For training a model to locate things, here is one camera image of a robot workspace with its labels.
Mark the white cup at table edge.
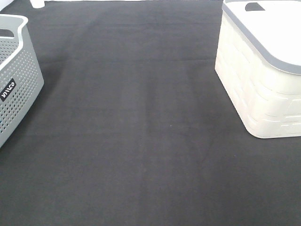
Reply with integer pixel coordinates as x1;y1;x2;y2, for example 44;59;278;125
30;0;45;8

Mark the black table cloth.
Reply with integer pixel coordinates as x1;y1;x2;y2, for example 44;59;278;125
0;0;301;226

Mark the grey perforated plastic basket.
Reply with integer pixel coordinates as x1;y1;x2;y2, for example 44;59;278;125
0;14;44;145

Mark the white woven-pattern storage basket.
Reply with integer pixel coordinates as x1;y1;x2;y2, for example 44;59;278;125
215;0;301;138

